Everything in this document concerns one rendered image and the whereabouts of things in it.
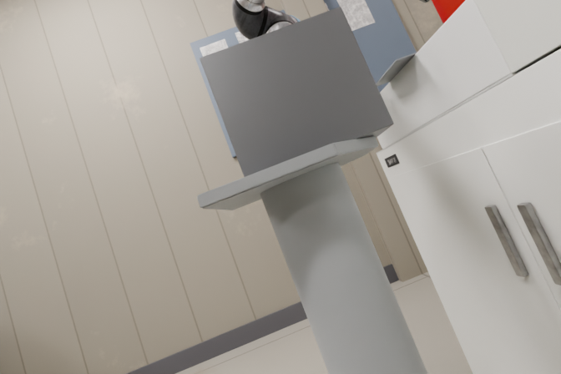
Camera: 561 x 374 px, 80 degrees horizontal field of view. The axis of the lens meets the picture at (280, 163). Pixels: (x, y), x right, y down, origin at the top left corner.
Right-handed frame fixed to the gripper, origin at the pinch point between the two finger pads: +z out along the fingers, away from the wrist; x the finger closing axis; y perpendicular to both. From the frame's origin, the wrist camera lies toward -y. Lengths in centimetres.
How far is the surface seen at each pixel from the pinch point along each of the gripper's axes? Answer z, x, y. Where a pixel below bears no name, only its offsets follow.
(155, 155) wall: -44, 191, -108
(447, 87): 19.5, -0.5, -4.0
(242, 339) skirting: 102, 189, -93
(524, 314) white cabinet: 67, 8, -5
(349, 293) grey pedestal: 46, -6, -38
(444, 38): 11.9, -5.7, -3.9
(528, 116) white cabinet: 30.5, -14.3, -3.7
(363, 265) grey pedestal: 43, -6, -34
